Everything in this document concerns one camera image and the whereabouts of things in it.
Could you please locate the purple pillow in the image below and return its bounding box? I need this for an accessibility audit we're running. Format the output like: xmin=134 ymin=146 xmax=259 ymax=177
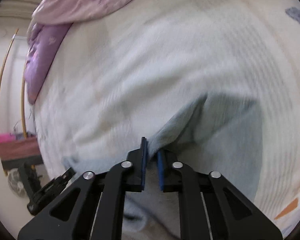
xmin=24 ymin=23 xmax=72 ymax=105

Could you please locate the white fleece bed blanket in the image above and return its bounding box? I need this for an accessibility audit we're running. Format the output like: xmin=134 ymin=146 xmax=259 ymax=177
xmin=34 ymin=0 xmax=300 ymax=237

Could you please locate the grey sweatshirt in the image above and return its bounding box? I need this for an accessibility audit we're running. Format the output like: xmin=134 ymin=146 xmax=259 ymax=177
xmin=62 ymin=94 xmax=263 ymax=239

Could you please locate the dark red low bench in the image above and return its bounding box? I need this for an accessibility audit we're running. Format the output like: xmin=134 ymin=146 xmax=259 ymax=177
xmin=0 ymin=133 xmax=43 ymax=173

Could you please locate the wooden hoop rack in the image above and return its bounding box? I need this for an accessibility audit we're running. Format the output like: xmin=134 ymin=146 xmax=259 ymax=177
xmin=0 ymin=28 xmax=28 ymax=139

